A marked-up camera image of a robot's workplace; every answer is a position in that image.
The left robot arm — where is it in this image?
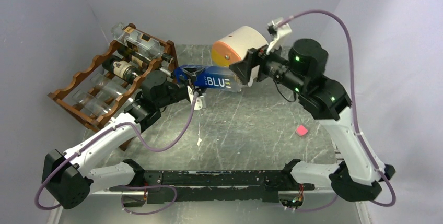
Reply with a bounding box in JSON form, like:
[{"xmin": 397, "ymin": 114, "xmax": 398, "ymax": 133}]
[{"xmin": 34, "ymin": 65, "xmax": 208, "ymax": 210}]

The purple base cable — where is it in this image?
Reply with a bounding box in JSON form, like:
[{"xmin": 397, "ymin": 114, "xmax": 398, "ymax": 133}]
[
  {"xmin": 114, "ymin": 185, "xmax": 179, "ymax": 216},
  {"xmin": 284, "ymin": 194, "xmax": 338, "ymax": 214}
]

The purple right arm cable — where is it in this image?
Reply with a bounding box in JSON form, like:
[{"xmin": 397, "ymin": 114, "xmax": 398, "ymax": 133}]
[{"xmin": 276, "ymin": 9, "xmax": 398, "ymax": 208}]

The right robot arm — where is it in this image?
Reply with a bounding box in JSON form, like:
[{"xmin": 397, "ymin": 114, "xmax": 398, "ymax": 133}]
[{"xmin": 229, "ymin": 39, "xmax": 395, "ymax": 202}]

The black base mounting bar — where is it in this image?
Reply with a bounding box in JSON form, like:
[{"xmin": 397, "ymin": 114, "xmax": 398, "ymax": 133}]
[{"xmin": 124, "ymin": 159, "xmax": 314, "ymax": 207}]

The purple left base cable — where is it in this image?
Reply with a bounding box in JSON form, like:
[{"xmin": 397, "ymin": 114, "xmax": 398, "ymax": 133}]
[{"xmin": 114, "ymin": 185, "xmax": 179, "ymax": 216}]

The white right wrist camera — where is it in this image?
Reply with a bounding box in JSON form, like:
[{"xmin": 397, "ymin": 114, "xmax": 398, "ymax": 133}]
[{"xmin": 266, "ymin": 18, "xmax": 293, "ymax": 55}]

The cream orange yellow cylinder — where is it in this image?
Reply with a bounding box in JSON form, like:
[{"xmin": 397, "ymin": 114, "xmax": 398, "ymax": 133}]
[{"xmin": 211, "ymin": 26, "xmax": 267, "ymax": 67}]

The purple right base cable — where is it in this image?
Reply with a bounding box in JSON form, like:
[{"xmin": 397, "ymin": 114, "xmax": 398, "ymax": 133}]
[{"xmin": 284, "ymin": 194, "xmax": 338, "ymax": 214}]

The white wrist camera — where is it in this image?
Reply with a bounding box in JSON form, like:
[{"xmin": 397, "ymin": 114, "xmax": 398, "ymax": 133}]
[
  {"xmin": 266, "ymin": 18, "xmax": 293, "ymax": 55},
  {"xmin": 187, "ymin": 86, "xmax": 207, "ymax": 110}
]

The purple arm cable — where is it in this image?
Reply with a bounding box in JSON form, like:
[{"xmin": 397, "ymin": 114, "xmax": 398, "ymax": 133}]
[
  {"xmin": 276, "ymin": 9, "xmax": 398, "ymax": 208},
  {"xmin": 33, "ymin": 91, "xmax": 200, "ymax": 211}
]

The clear bottle with black cap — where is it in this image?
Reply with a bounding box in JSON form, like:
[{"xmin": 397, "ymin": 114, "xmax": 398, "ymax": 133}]
[{"xmin": 111, "ymin": 23, "xmax": 165, "ymax": 59}]

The blue bottle with silver cap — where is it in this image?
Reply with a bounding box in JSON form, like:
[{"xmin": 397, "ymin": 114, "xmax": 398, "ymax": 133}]
[{"xmin": 173, "ymin": 65, "xmax": 246, "ymax": 92}]

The pink eraser block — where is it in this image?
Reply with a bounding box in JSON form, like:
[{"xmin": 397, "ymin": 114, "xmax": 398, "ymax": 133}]
[{"xmin": 295, "ymin": 124, "xmax": 309, "ymax": 136}]

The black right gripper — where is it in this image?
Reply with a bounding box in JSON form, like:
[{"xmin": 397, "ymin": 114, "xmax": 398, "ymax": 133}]
[{"xmin": 229, "ymin": 36, "xmax": 306, "ymax": 95}]

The brown wooden wine rack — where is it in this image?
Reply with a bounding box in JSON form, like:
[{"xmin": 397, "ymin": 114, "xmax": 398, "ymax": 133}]
[{"xmin": 48, "ymin": 31, "xmax": 178, "ymax": 133}]

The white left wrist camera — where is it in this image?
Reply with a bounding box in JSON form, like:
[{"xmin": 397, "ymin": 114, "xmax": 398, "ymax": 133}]
[{"xmin": 187, "ymin": 86, "xmax": 207, "ymax": 110}]

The aluminium frame rail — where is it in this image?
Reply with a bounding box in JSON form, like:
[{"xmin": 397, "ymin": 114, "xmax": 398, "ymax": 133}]
[{"xmin": 42, "ymin": 138, "xmax": 380, "ymax": 213}]

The dark green wine bottle front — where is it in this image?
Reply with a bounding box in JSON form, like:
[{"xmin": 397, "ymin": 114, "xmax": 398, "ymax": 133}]
[{"xmin": 101, "ymin": 58, "xmax": 143, "ymax": 84}]

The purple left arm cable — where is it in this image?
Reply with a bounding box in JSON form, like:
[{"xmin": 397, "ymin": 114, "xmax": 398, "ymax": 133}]
[{"xmin": 33, "ymin": 91, "xmax": 200, "ymax": 211}]

